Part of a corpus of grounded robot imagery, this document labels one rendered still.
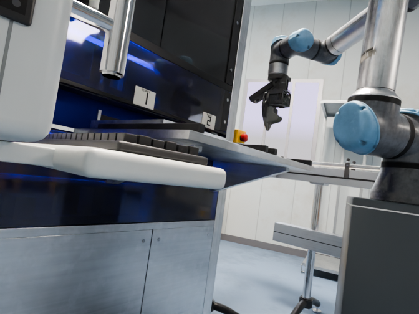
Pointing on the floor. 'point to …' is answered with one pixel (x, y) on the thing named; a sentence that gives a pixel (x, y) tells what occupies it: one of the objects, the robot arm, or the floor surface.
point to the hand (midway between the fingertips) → (265, 127)
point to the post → (230, 141)
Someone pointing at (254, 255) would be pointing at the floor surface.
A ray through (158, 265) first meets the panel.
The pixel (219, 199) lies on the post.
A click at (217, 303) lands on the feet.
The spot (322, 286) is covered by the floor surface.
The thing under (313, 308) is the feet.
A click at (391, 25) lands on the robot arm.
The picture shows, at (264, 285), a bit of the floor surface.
